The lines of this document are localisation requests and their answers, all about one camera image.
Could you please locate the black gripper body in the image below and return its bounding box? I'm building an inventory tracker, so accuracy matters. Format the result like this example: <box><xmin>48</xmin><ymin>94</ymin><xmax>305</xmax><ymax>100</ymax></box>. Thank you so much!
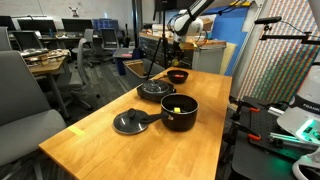
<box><xmin>171</xmin><ymin>41</ymin><xmax>185</xmax><ymax>61</ymax></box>

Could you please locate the black cooking pot with handle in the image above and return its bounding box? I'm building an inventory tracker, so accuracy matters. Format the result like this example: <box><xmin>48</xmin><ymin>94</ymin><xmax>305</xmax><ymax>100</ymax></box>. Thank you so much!
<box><xmin>139</xmin><ymin>93</ymin><xmax>200</xmax><ymax>133</ymax></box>

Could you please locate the black round bowl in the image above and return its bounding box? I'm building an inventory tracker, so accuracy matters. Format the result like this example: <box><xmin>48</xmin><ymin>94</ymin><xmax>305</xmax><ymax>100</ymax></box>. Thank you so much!
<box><xmin>166</xmin><ymin>68</ymin><xmax>190</xmax><ymax>85</ymax></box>

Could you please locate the glass pot lid black knob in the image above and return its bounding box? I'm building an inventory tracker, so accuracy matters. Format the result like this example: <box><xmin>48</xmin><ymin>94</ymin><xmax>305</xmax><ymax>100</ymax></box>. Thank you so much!
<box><xmin>112</xmin><ymin>107</ymin><xmax>153</xmax><ymax>136</ymax></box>

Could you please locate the black electric hot plate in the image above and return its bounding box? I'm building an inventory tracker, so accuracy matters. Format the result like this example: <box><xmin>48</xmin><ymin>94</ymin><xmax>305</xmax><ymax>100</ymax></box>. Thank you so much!
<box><xmin>136</xmin><ymin>78</ymin><xmax>177</xmax><ymax>103</ymax></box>

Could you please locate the yellow cardboard sheet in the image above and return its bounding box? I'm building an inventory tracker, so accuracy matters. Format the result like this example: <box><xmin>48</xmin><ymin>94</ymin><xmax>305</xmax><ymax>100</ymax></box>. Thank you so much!
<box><xmin>218</xmin><ymin>42</ymin><xmax>238</xmax><ymax>76</ymax></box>

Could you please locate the black computer monitor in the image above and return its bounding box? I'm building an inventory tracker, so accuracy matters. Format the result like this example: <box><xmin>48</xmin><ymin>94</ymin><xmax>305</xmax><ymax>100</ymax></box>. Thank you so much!
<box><xmin>17</xmin><ymin>18</ymin><xmax>58</xmax><ymax>35</ymax></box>
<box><xmin>61</xmin><ymin>18</ymin><xmax>94</xmax><ymax>34</ymax></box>
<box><xmin>92</xmin><ymin>18</ymin><xmax>120</xmax><ymax>33</ymax></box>

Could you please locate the grey mesh office chair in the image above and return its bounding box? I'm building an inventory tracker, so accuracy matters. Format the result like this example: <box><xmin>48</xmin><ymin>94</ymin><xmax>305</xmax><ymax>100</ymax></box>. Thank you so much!
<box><xmin>68</xmin><ymin>37</ymin><xmax>101</xmax><ymax>112</ymax></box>

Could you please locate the aluminium extrusion bar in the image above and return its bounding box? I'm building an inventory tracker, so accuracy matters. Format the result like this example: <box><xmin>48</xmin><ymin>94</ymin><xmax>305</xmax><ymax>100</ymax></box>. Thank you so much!
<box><xmin>267</xmin><ymin>105</ymin><xmax>292</xmax><ymax>117</ymax></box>
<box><xmin>268</xmin><ymin>131</ymin><xmax>320</xmax><ymax>149</ymax></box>

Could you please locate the yellow sticky note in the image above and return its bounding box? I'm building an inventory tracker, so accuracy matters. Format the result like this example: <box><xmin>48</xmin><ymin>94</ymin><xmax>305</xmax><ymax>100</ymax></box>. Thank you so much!
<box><xmin>67</xmin><ymin>124</ymin><xmax>86</xmax><ymax>137</ymax></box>

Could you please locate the cluttered wooden office table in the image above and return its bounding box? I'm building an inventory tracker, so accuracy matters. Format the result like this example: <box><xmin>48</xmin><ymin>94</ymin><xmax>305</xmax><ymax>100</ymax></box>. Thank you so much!
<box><xmin>23</xmin><ymin>48</ymin><xmax>72</xmax><ymax>121</ymax></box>

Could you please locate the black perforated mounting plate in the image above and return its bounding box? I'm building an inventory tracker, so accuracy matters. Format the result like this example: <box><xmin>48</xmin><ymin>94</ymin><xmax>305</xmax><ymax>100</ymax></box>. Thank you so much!
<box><xmin>230</xmin><ymin>95</ymin><xmax>320</xmax><ymax>180</ymax></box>

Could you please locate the grey padded office chair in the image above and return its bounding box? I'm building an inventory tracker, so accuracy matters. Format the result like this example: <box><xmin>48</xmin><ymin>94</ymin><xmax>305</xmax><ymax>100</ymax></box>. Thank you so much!
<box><xmin>0</xmin><ymin>49</ymin><xmax>68</xmax><ymax>168</ymax></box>

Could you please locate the black camera tripod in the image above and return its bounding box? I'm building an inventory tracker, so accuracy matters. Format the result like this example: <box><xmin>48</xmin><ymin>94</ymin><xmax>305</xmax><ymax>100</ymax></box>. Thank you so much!
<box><xmin>145</xmin><ymin>0</ymin><xmax>172</xmax><ymax>81</ymax></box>

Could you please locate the orange handled clamp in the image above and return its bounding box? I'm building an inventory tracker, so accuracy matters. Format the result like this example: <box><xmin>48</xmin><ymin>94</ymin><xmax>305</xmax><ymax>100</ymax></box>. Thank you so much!
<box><xmin>229</xmin><ymin>99</ymin><xmax>262</xmax><ymax>122</ymax></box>
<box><xmin>228</xmin><ymin>120</ymin><xmax>263</xmax><ymax>142</ymax></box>

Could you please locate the multicolour patterned wall panel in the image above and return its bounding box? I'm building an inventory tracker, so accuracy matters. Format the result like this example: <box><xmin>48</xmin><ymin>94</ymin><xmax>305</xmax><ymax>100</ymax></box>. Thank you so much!
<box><xmin>235</xmin><ymin>0</ymin><xmax>320</xmax><ymax>105</ymax></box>

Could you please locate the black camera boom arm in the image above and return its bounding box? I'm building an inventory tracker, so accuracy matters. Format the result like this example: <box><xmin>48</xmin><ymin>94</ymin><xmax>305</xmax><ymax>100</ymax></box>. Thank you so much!
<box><xmin>254</xmin><ymin>15</ymin><xmax>317</xmax><ymax>46</ymax></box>

